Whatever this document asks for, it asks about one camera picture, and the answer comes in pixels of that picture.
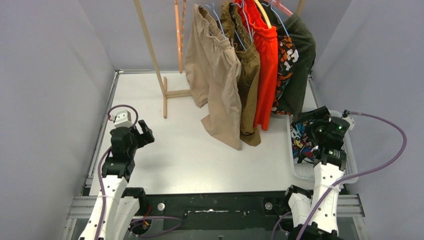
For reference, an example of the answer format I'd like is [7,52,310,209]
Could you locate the comic print shorts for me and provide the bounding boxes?
[290,121,314,165]

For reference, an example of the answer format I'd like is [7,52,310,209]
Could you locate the white plastic basket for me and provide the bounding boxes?
[291,106,358,181]

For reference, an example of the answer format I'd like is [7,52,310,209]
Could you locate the wooden clothes rack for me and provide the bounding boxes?
[133,0,306,119]

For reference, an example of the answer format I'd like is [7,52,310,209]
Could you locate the beige shorts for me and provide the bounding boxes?
[184,4,242,150]

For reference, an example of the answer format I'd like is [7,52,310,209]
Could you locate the wooden clothes hanger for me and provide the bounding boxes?
[174,0,187,74]

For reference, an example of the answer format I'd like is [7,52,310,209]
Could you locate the light blue wire hanger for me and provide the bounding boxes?
[200,0,227,38]

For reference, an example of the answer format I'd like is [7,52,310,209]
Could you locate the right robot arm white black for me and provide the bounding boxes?
[281,106,350,240]

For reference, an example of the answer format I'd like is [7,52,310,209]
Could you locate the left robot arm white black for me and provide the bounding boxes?
[79,120,155,240]

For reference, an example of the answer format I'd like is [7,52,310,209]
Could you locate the red orange shorts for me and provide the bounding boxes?
[253,36,278,131]

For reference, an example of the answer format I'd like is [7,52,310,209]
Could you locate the dark green patterned shorts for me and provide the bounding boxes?
[261,0,316,117]

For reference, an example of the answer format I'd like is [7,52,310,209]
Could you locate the olive brown shorts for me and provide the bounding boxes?
[220,1,261,146]

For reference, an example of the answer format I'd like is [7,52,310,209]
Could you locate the cream wooden hanger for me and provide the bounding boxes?
[254,0,272,29]

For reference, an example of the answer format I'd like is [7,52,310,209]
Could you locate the pink plastic hanger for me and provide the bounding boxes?
[267,0,293,17]

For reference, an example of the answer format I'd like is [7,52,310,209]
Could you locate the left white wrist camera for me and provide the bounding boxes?
[113,110,133,128]

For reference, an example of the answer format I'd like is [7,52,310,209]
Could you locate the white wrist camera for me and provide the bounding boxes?
[341,109,355,131]
[113,110,133,128]

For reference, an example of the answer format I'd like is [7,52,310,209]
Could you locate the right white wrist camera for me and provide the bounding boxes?
[341,109,355,131]

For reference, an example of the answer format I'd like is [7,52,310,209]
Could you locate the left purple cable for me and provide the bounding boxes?
[94,104,184,240]

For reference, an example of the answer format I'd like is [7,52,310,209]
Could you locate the purple cable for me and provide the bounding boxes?
[271,110,408,240]
[94,104,184,240]

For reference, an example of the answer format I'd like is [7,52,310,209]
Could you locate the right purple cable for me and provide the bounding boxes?
[271,110,408,240]

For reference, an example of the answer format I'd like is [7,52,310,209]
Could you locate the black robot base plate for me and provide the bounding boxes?
[135,190,290,232]

